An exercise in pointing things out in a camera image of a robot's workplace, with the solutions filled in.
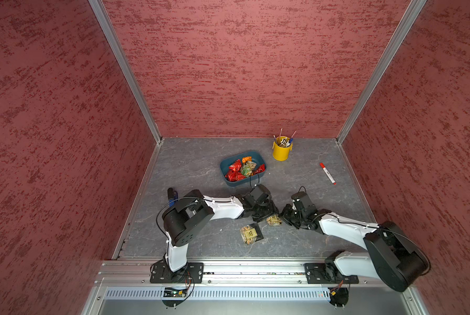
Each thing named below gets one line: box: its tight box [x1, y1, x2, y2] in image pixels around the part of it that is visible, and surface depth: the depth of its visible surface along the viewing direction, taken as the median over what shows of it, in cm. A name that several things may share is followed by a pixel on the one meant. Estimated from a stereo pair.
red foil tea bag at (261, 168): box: [253, 164, 266, 176], surface depth 104 cm
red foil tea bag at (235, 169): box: [225, 158, 243, 177], surface depth 105 cm
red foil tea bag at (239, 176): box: [235, 171, 247, 182], surface depth 97 cm
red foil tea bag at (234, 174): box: [224, 166, 244, 182], surface depth 100 cm
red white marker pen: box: [319, 162, 337, 186], surface depth 105 cm
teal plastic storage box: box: [219, 150, 267, 187], surface depth 105 cm
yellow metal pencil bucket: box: [271, 135, 294, 162], surface depth 109 cm
